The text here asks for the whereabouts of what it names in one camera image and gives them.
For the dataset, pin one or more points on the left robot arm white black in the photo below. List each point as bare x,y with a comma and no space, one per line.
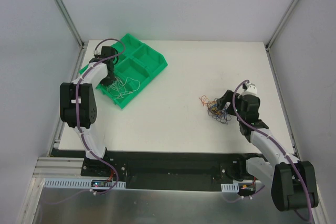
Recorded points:
78,107

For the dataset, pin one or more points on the aluminium frame post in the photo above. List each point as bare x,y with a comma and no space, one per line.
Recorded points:
70,23
282,23

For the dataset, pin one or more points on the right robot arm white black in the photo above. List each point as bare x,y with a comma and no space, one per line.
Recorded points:
292,182

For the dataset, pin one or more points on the aluminium frame rail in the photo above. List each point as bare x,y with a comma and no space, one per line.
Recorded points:
58,167

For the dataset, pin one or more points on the white cable duct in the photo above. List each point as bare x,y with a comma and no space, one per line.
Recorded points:
69,183
230,188

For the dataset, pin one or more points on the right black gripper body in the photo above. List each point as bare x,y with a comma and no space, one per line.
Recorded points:
228,100

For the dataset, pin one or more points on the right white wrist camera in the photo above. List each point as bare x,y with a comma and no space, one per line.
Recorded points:
249,89

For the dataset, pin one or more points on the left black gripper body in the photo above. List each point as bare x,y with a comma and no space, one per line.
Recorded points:
108,78

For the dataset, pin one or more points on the left white cable duct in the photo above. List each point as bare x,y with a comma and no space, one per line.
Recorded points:
69,183

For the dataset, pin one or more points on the green compartment tray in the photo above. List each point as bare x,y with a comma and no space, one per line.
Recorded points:
134,70

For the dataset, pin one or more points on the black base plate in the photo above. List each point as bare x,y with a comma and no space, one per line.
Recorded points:
167,171

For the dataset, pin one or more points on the left aluminium frame post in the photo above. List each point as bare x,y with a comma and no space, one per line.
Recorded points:
70,23

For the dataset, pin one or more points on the right white cable duct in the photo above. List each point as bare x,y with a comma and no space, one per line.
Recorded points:
230,188

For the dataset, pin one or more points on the right aluminium frame post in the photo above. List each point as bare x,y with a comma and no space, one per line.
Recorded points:
282,23

